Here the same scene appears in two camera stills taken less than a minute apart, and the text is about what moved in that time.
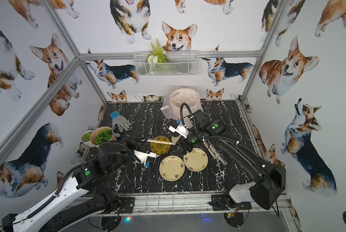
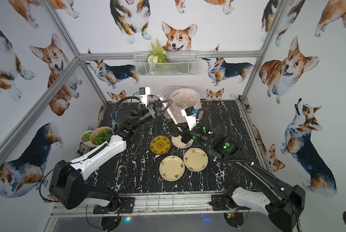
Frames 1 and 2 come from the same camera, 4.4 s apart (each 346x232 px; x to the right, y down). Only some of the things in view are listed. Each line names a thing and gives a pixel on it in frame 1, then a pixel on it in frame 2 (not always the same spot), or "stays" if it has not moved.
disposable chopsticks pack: [159, 141] to [168, 109]
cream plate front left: [172, 168] stays
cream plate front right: [195, 160] stays
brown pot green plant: [102, 135] stays
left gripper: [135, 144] to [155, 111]
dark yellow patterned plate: [160, 148] stays
